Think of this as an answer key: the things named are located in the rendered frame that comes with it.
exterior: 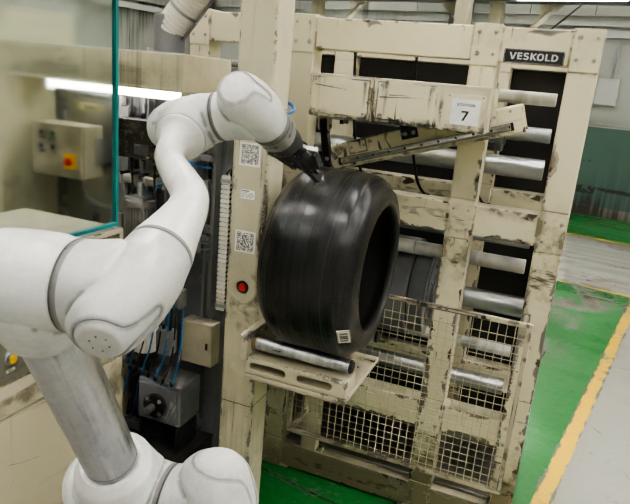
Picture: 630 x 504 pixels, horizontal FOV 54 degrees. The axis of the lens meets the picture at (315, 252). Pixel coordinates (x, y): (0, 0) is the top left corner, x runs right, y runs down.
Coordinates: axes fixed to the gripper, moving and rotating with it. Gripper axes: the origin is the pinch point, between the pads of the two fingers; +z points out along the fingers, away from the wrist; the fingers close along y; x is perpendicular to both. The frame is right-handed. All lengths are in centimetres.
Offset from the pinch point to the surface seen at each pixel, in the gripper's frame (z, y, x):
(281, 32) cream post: 15, -27, 52
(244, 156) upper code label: 30, -39, 17
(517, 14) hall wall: 793, -69, 611
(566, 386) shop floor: 307, 57, -18
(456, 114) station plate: 48, 22, 40
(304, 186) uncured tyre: 28.0, -15.6, 6.8
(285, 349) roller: 53, -24, -40
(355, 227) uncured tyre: 28.2, 2.7, -5.1
